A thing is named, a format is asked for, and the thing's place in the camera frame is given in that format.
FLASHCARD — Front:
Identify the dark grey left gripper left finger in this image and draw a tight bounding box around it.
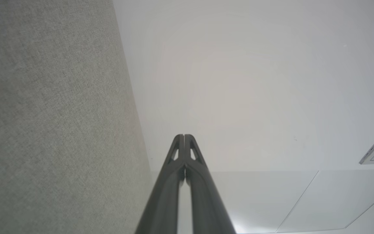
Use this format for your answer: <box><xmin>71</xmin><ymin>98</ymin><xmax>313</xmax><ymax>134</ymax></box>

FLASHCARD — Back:
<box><xmin>135</xmin><ymin>134</ymin><xmax>185</xmax><ymax>234</ymax></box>

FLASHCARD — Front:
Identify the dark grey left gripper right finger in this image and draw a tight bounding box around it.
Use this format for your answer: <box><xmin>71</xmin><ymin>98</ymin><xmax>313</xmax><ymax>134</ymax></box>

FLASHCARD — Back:
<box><xmin>184</xmin><ymin>134</ymin><xmax>236</xmax><ymax>234</ymax></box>

